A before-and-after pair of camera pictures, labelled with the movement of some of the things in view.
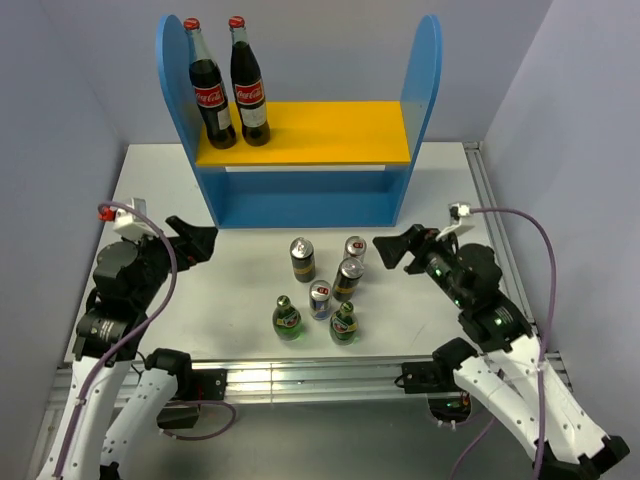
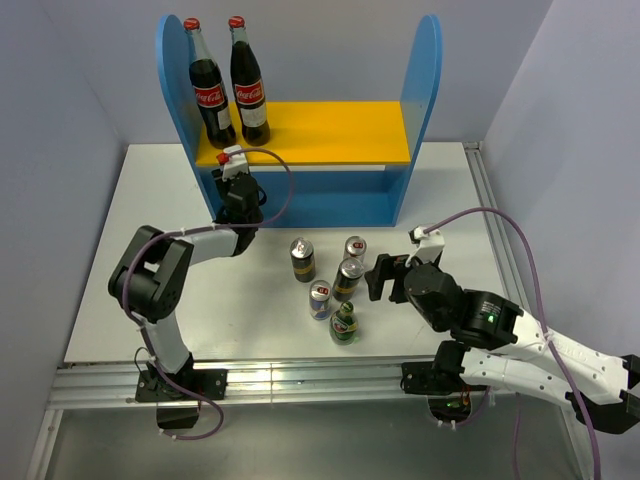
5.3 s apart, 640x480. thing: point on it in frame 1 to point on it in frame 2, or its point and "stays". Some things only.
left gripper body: x=157 y=256 to x=221 y=185
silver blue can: x=355 y=247 stays
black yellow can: x=350 y=271 stays
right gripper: x=392 y=248 to x=385 y=265
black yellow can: x=303 y=257 stays
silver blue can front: x=320 y=299 stays
